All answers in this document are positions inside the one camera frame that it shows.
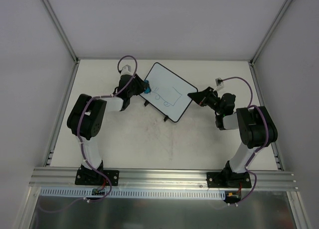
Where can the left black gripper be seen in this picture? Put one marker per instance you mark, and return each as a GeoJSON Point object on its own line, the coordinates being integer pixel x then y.
{"type": "Point", "coordinates": [139, 84]}

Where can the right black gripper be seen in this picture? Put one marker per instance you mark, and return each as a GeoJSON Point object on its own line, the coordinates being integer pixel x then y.
{"type": "Point", "coordinates": [204, 97]}

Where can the blue black whiteboard eraser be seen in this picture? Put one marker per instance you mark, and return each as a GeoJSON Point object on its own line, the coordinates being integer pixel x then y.
{"type": "Point", "coordinates": [147, 89]}

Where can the white whiteboard black frame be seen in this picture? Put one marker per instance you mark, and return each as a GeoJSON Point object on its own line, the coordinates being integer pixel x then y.
{"type": "Point", "coordinates": [168, 92]}

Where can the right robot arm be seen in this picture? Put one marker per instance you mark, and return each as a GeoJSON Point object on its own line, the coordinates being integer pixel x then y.
{"type": "Point", "coordinates": [256, 130]}

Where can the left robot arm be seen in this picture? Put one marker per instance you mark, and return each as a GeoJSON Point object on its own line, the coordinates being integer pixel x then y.
{"type": "Point", "coordinates": [85, 122]}

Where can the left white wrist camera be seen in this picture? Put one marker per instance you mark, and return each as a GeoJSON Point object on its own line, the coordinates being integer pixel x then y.
{"type": "Point", "coordinates": [126, 70]}

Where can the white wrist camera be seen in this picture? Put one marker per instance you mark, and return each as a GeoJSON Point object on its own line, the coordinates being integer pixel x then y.
{"type": "Point", "coordinates": [126, 70]}
{"type": "Point", "coordinates": [219, 84]}

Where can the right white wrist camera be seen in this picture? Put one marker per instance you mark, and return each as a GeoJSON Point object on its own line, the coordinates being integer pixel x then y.
{"type": "Point", "coordinates": [219, 84]}

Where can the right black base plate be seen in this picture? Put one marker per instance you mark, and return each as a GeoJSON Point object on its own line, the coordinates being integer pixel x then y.
{"type": "Point", "coordinates": [228, 180]}

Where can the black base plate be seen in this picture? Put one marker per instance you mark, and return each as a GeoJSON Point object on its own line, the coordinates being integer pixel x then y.
{"type": "Point", "coordinates": [228, 180]}
{"type": "Point", "coordinates": [86, 177]}

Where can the right aluminium frame post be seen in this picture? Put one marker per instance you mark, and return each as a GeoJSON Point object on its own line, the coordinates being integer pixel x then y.
{"type": "Point", "coordinates": [278, 17]}

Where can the aluminium frame post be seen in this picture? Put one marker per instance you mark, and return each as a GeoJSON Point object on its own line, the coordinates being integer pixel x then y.
{"type": "Point", "coordinates": [278, 17]}
{"type": "Point", "coordinates": [56, 23]}

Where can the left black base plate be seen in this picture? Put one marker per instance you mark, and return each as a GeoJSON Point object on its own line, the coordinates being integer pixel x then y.
{"type": "Point", "coordinates": [86, 177]}

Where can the white slotted cable duct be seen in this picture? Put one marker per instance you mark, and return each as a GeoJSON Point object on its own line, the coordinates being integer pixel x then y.
{"type": "Point", "coordinates": [134, 193]}

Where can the left aluminium frame post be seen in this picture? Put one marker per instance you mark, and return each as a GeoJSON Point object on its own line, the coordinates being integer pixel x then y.
{"type": "Point", "coordinates": [56, 23]}

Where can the aluminium mounting rail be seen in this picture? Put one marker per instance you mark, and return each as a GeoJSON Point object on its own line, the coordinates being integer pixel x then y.
{"type": "Point", "coordinates": [161, 179]}

